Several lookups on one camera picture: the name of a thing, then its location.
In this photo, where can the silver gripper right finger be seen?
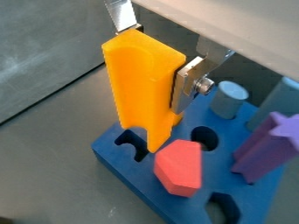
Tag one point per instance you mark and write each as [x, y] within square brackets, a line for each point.
[191, 79]

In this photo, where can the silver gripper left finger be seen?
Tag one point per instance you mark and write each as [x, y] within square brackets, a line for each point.
[122, 12]

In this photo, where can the orange arch block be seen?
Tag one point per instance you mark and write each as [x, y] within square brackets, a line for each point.
[140, 66]

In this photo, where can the light blue arch peg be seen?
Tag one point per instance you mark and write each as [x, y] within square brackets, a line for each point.
[282, 100]

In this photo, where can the light blue cylinder peg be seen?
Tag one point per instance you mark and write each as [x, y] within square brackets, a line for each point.
[228, 99]

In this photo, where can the purple star peg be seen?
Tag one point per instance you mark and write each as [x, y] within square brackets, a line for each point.
[271, 146]

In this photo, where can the red pentagon peg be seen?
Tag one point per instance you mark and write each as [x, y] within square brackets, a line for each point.
[178, 167]

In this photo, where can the blue shape sorter base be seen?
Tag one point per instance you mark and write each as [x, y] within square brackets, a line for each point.
[120, 150]

